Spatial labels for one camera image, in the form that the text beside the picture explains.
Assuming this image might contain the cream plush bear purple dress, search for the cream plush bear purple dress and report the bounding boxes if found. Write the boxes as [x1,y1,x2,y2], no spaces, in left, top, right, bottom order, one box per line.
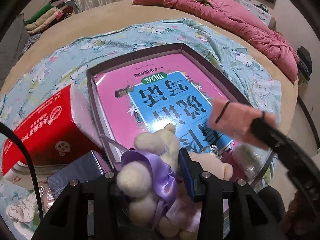
[116,123,234,240]

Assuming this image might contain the round tan bed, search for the round tan bed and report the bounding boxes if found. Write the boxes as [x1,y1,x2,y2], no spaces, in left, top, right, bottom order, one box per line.
[1,0,298,134]

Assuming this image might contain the Hello Kitty blue sheet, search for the Hello Kitty blue sheet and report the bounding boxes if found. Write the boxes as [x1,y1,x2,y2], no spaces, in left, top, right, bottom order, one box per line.
[1,18,281,128]

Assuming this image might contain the blue shiny small box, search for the blue shiny small box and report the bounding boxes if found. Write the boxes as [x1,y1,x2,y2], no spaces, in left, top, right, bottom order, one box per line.
[47,151,111,199]

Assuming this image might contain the dark clothes pile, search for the dark clothes pile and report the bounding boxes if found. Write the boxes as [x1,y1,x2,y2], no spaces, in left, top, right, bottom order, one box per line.
[297,46,312,81]

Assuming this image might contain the pink fuzzy cloth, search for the pink fuzzy cloth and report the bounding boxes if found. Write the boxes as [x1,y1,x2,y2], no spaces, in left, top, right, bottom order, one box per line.
[207,98,277,150]

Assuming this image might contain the black cable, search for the black cable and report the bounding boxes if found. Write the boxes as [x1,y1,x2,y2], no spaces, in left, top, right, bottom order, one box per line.
[0,121,45,223]

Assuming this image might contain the stack of folded clothes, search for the stack of folded clothes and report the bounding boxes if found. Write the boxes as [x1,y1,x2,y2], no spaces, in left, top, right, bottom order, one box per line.
[24,0,79,36]

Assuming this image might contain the white drawer cabinet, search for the white drawer cabinet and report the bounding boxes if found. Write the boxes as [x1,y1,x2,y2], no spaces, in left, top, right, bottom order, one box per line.
[239,0,272,27]

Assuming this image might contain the dark shallow cardboard tray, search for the dark shallow cardboard tray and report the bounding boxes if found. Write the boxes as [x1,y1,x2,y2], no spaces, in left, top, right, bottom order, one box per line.
[86,43,278,188]

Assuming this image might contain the red tissue box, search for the red tissue box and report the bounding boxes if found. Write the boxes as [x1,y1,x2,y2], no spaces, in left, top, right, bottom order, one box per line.
[14,85,103,183]

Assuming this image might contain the pink quilted comforter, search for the pink quilted comforter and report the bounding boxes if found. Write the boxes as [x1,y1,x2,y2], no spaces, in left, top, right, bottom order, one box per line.
[133,0,299,82]

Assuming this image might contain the grey quilted sofa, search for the grey quilted sofa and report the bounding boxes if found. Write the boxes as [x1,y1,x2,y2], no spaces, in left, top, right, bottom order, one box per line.
[0,14,41,87]

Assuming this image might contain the pink and blue book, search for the pink and blue book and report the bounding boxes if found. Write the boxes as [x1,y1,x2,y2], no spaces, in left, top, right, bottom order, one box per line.
[94,52,247,181]

